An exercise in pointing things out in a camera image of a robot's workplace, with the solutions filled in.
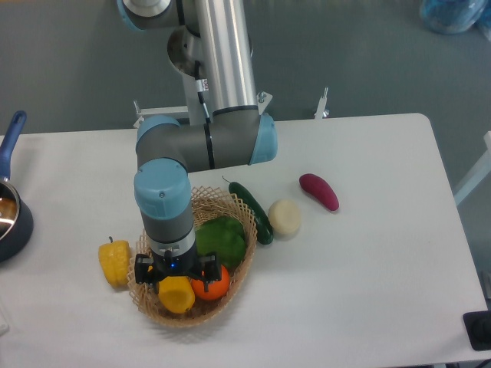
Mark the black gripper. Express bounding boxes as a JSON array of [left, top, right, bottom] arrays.
[[134, 247, 222, 294]]

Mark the yellow mango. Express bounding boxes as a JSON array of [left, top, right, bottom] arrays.
[[158, 276, 196, 314]]

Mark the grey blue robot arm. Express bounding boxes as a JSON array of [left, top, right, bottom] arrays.
[[117, 1, 278, 286]]

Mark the woven bamboo basket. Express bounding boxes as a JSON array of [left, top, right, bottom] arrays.
[[127, 186, 257, 328]]

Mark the orange tangerine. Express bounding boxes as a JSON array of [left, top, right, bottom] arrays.
[[191, 265, 230, 301]]

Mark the green bok choy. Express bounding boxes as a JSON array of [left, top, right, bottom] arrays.
[[196, 216, 247, 270]]

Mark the yellow bell pepper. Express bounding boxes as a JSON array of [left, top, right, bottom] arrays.
[[98, 236, 131, 289]]

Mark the dark green cucumber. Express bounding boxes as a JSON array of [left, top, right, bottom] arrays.
[[227, 181, 274, 245]]

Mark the cream round bun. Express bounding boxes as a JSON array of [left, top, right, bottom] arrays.
[[268, 199, 302, 235]]

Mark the purple sweet potato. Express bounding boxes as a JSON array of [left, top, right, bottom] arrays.
[[298, 173, 340, 212]]

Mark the blue saucepan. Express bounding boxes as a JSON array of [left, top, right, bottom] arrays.
[[1, 110, 34, 262]]

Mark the black device at edge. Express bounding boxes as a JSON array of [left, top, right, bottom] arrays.
[[463, 310, 490, 351]]

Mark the blue plastic bag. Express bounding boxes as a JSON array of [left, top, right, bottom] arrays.
[[419, 0, 490, 35]]

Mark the black cable on pedestal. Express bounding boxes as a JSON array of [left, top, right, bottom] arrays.
[[193, 61, 213, 125]]

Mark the white frame at right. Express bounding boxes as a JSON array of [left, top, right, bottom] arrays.
[[453, 131, 490, 206]]

